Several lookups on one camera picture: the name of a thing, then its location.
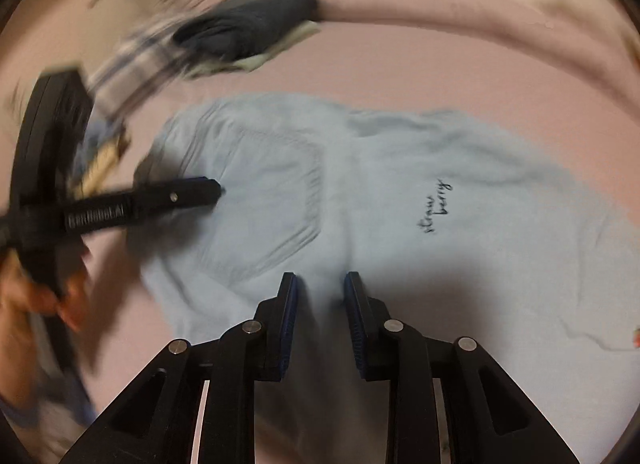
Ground pink bed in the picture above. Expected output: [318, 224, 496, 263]
[0, 0, 640, 464]

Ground person's left hand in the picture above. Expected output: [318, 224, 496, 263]
[0, 243, 94, 341]

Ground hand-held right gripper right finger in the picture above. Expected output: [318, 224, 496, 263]
[344, 271, 581, 464]

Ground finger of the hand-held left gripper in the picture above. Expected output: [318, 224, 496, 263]
[131, 176, 224, 211]

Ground light blue denim pants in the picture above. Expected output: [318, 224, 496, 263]
[127, 93, 640, 464]

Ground plaid cloth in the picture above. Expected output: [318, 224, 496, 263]
[84, 19, 201, 126]

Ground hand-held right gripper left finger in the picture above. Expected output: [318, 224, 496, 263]
[60, 271, 301, 464]

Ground dark grey folded clothing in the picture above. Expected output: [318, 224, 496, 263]
[172, 0, 321, 67]

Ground pink comforter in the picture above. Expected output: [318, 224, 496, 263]
[197, 0, 637, 95]

